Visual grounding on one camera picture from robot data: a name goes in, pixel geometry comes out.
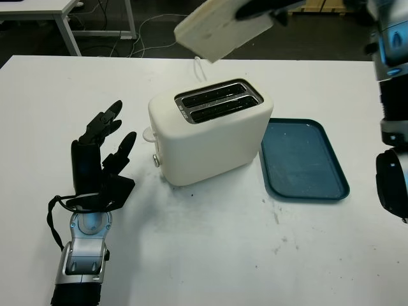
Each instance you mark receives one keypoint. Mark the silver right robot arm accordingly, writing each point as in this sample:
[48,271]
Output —
[392,38]

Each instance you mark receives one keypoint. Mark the white office desk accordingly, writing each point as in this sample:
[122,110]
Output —
[32,9]

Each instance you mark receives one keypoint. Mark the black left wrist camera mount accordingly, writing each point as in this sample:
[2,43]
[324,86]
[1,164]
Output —
[118,191]

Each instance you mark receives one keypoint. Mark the dark blue plastic tray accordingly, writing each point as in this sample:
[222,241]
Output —
[303,159]

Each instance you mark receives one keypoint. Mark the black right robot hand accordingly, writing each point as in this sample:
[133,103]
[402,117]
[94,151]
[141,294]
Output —
[255,9]

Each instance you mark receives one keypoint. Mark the silver toaster knob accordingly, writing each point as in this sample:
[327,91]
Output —
[156,160]

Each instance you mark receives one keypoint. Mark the white two-slot toaster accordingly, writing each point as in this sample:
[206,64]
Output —
[207,150]

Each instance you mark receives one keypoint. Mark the slice of white bread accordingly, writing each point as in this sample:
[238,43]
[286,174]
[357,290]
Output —
[216,32]

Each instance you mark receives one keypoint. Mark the white toaster lever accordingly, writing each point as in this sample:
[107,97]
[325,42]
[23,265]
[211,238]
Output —
[148,134]

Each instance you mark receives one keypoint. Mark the wooden crate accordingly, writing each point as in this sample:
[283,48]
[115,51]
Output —
[325,10]

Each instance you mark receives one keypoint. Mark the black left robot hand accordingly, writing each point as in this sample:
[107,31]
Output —
[86,165]

